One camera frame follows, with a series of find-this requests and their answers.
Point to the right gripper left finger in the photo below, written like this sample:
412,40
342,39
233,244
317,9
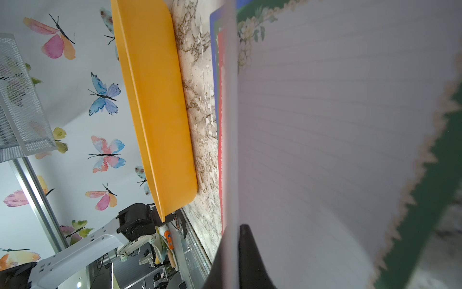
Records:
215,277

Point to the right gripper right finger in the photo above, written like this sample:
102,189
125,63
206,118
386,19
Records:
252,271

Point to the green floral stationery paper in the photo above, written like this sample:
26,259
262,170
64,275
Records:
349,136

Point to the red stationery paper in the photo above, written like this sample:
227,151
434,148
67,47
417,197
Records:
229,145

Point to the yellow plastic storage tray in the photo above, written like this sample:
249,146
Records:
146,44

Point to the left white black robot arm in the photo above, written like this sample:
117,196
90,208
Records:
130,230

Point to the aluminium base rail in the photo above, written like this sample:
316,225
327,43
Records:
192,262

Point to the white mesh wall basket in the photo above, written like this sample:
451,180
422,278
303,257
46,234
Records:
25,129

